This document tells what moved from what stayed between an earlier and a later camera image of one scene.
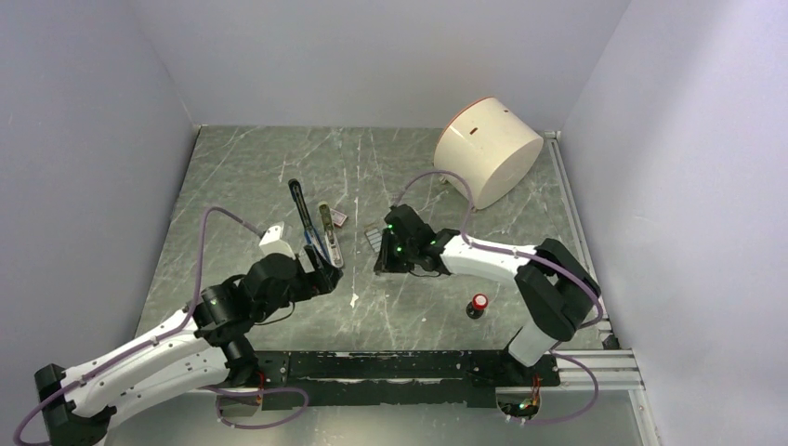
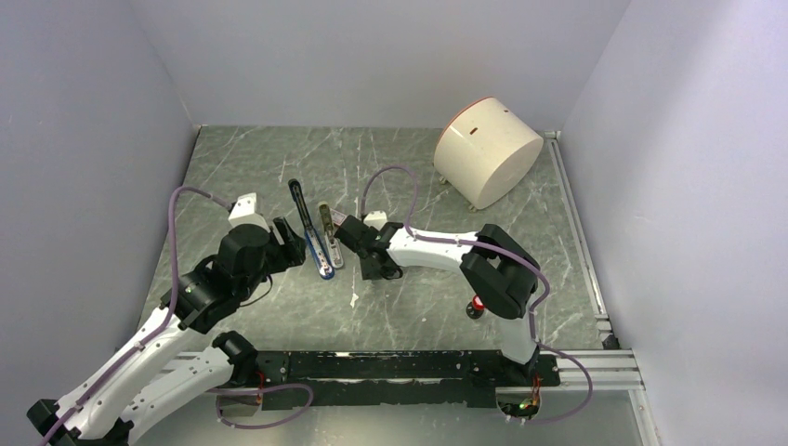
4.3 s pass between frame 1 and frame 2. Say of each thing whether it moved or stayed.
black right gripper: moved
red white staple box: stayed
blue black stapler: stayed
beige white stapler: stayed
